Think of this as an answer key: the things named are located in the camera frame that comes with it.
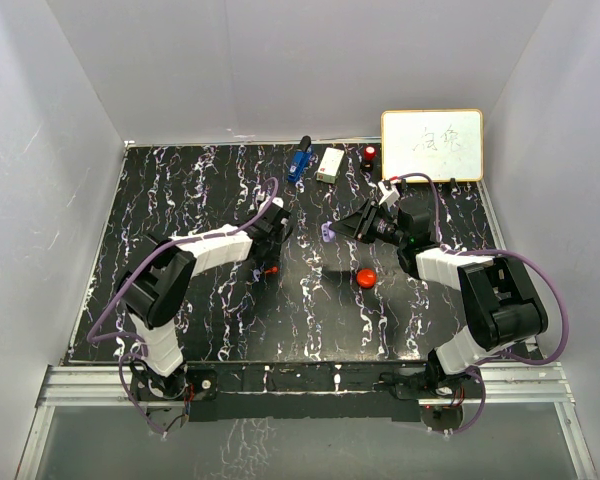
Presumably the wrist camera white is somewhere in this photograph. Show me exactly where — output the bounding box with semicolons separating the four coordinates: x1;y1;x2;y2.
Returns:
378;180;400;209
267;197;290;228

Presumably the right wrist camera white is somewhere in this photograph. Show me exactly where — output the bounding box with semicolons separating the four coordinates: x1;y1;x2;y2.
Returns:
378;180;400;209

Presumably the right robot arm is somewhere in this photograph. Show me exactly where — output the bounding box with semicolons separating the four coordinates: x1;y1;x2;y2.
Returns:
321;199;548;397

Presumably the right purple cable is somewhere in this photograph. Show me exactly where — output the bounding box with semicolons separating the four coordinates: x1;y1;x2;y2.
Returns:
384;172;571;434

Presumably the white and green box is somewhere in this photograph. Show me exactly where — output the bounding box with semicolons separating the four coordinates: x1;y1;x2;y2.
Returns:
316;147;344;184

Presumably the aluminium frame rail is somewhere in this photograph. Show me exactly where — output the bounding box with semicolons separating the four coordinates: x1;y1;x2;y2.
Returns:
18;362;597;479

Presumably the blue stapler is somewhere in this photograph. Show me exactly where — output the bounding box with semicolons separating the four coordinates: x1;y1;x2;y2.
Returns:
287;135;313;183

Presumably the purple cable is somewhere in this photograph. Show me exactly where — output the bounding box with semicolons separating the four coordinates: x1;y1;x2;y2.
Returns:
85;177;281;436
384;172;571;434

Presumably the white whiteboard with wooden frame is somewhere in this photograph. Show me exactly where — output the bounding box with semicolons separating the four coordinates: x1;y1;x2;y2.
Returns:
381;109;484;182

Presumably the red button device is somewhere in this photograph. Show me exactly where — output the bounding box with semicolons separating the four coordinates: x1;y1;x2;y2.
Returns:
361;145;377;172

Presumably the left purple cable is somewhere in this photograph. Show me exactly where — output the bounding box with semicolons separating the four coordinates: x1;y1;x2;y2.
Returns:
85;177;281;436

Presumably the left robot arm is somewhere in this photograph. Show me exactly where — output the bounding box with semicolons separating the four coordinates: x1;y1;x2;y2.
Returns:
122;197;292;399

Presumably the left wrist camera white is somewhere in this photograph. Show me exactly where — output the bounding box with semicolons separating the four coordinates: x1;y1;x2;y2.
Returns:
267;197;290;228

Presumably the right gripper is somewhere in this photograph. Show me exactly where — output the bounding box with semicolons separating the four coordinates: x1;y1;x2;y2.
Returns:
331;198;408;248

